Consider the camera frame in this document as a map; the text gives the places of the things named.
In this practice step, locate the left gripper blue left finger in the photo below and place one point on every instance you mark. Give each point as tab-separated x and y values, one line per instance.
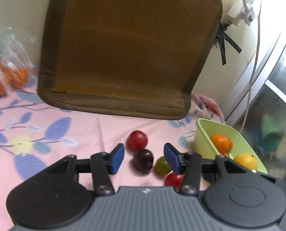
115	159

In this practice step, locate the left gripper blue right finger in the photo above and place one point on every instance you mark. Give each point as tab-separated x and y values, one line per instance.
174	158

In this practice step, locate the yellow lemon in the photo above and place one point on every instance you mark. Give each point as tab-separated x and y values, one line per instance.
246	160

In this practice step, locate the green tomato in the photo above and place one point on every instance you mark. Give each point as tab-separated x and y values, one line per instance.
161	167

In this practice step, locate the small red cherry tomato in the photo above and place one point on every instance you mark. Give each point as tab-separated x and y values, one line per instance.
174	180

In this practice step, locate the dark purple tomato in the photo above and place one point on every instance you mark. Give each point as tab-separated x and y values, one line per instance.
143	160

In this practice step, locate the light green plastic basket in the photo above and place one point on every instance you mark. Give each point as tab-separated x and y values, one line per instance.
203	145

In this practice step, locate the pink patterned bed sheet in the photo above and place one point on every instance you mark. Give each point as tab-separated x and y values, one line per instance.
34	135

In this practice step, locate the frosted glass sliding door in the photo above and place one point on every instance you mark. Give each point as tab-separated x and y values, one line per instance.
258	109

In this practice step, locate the brown woven seat cushion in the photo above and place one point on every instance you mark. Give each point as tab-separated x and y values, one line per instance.
138	58

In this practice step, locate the clear plastic fruit bag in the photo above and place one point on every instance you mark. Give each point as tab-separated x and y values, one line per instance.
15	63

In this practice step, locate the white power strip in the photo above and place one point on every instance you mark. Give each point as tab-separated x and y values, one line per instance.
242	10

